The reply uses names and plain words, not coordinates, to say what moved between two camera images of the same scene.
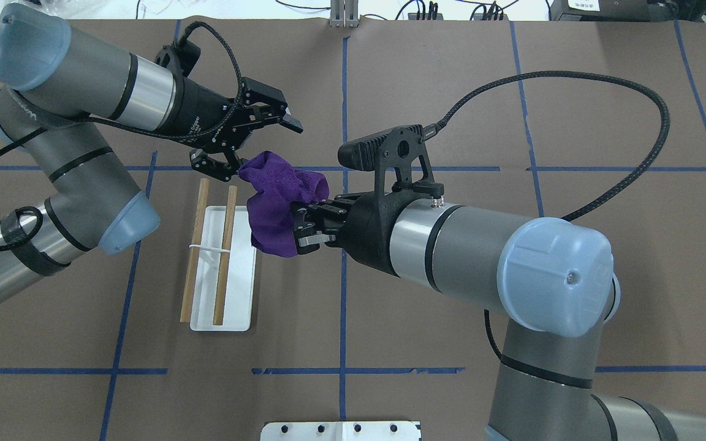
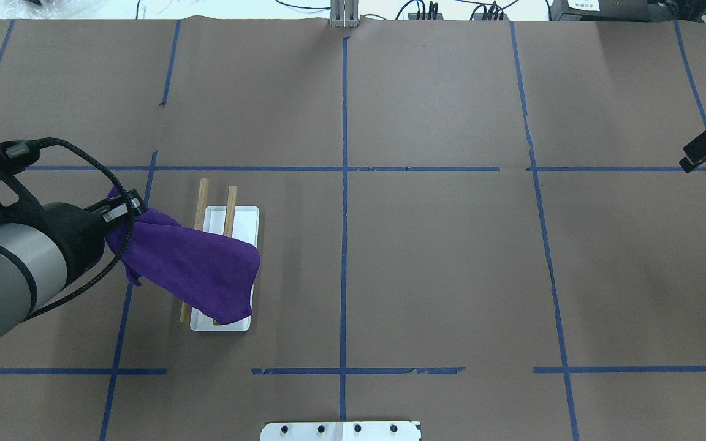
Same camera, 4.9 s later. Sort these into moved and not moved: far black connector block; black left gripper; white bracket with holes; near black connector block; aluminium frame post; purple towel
Moved: purple towel; black left gripper
Not moved: far black connector block; white bracket with holes; aluminium frame post; near black connector block
